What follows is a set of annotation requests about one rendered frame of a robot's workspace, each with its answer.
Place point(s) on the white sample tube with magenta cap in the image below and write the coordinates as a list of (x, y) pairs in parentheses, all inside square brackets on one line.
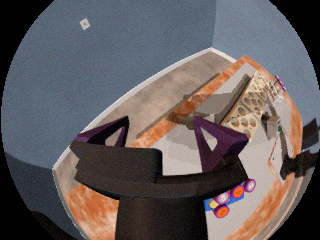
[(281, 90)]

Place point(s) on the white sample tube with purple cap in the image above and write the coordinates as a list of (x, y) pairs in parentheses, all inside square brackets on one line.
[(274, 81)]

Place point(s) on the plastic tube with dark red cap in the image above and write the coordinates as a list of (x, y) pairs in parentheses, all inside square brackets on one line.
[(222, 198)]

